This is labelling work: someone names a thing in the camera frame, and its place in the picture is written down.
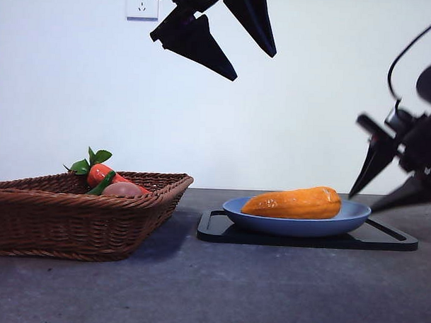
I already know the black cutting board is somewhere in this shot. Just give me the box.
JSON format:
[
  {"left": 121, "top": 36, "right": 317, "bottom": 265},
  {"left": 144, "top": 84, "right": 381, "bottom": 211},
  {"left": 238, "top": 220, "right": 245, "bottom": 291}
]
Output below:
[{"left": 196, "top": 208, "right": 420, "bottom": 252}]

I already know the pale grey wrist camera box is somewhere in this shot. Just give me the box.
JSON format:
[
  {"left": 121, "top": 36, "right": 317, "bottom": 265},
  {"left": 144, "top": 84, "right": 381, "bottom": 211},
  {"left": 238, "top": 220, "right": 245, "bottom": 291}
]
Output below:
[{"left": 385, "top": 107, "right": 415, "bottom": 131}]

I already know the brown wicker basket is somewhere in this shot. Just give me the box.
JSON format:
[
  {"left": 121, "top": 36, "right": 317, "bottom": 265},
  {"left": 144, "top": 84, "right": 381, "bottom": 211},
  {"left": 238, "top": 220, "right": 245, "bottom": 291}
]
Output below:
[{"left": 0, "top": 166, "right": 195, "bottom": 265}]

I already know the green chili pepper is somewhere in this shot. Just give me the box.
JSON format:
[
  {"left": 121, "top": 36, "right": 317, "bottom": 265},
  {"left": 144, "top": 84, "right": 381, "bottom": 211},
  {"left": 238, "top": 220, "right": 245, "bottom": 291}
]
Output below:
[{"left": 86, "top": 169, "right": 117, "bottom": 197}]

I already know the white wall socket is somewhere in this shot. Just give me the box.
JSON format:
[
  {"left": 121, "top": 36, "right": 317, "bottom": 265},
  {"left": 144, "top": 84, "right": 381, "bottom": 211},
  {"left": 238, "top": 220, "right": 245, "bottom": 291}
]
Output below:
[{"left": 125, "top": 0, "right": 160, "bottom": 23}]

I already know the orange carrot with green leaves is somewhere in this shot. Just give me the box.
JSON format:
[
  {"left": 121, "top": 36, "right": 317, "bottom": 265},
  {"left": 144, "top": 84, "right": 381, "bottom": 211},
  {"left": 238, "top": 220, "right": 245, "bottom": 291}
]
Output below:
[{"left": 62, "top": 146, "right": 151, "bottom": 196}]

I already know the blue round plate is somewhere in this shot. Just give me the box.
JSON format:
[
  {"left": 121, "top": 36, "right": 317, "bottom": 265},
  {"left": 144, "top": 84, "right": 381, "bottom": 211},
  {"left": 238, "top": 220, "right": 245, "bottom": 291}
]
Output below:
[{"left": 221, "top": 195, "right": 373, "bottom": 241}]

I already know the black cable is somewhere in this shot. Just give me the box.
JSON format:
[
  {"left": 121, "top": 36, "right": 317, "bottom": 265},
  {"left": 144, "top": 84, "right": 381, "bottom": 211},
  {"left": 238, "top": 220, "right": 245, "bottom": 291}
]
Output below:
[{"left": 386, "top": 10, "right": 431, "bottom": 103}]

